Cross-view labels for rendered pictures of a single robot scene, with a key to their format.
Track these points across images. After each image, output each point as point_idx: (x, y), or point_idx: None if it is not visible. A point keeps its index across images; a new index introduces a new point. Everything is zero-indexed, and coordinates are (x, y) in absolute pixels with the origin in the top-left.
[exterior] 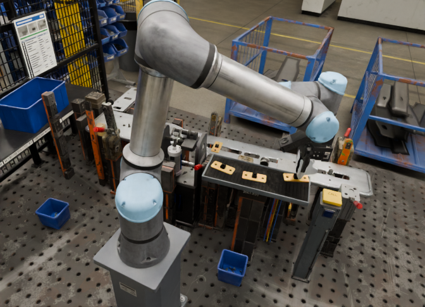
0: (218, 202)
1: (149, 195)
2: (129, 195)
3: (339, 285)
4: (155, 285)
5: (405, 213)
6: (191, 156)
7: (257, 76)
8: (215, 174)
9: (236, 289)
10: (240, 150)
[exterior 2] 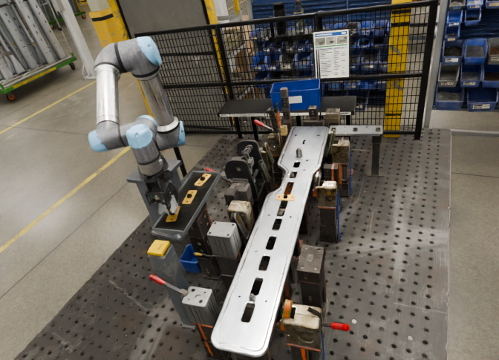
0: None
1: None
2: None
3: (174, 357)
4: (128, 178)
5: None
6: (347, 219)
7: (99, 89)
8: (195, 177)
9: (183, 269)
10: (284, 214)
